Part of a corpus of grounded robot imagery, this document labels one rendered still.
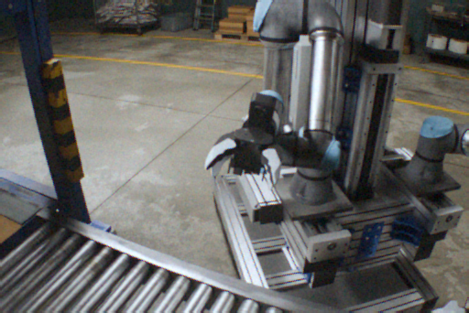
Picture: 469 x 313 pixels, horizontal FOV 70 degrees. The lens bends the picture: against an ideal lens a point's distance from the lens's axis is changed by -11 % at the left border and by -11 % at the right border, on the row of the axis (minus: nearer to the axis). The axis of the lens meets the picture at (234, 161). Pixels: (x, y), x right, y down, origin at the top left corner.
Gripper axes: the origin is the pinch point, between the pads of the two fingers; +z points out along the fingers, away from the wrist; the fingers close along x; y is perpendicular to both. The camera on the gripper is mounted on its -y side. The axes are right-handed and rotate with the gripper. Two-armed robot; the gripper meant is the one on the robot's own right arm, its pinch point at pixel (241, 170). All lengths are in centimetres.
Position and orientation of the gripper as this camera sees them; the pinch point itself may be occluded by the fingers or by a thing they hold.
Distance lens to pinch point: 61.2
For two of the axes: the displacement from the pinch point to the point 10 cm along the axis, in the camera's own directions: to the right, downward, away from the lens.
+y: -1.3, 8.3, 5.4
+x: -9.7, -2.3, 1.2
